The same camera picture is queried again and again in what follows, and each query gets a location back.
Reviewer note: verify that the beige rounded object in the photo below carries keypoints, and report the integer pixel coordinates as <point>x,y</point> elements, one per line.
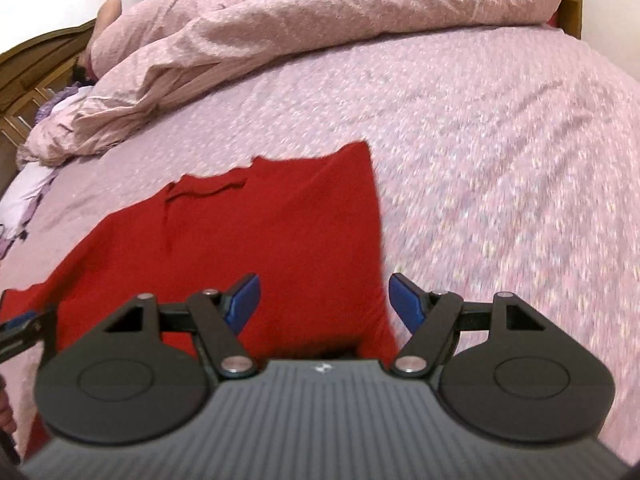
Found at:
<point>110,15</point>

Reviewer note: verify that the pink floral quilt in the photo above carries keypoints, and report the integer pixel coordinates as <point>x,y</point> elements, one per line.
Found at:
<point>310,25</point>

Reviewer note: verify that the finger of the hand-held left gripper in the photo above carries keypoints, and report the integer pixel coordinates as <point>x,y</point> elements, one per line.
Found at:
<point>22,331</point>

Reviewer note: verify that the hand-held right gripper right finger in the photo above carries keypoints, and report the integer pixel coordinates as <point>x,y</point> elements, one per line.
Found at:
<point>406,305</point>

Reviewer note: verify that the red knitted sweater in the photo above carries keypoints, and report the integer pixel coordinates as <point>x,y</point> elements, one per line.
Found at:
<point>280,220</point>

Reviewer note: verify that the purple frilled pillow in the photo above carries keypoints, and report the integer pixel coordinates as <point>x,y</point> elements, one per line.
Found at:
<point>57,105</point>

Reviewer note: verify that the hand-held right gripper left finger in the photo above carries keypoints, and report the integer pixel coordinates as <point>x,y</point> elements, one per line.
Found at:
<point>243,305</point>

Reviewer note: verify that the white pillow with purple frill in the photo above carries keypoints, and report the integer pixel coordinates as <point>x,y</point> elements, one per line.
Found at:
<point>22,192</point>

